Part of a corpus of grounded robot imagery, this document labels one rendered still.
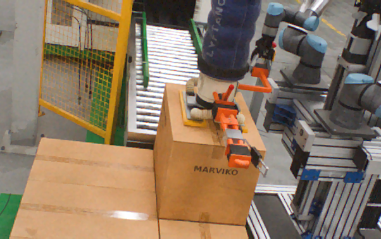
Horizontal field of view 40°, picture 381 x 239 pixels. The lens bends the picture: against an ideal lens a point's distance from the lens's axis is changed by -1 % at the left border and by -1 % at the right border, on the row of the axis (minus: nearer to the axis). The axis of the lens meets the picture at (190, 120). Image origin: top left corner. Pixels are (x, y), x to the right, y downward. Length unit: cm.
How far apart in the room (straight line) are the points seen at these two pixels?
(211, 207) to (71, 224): 61
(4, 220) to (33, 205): 81
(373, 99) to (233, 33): 65
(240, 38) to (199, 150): 50
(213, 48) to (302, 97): 78
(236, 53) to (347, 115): 57
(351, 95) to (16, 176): 214
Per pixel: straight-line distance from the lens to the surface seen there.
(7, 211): 320
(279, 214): 318
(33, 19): 340
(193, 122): 226
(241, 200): 233
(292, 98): 284
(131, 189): 250
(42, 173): 255
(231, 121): 205
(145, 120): 315
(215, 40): 222
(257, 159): 184
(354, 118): 241
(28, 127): 370
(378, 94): 231
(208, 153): 217
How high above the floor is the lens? 196
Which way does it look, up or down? 26 degrees down
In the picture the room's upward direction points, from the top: 12 degrees clockwise
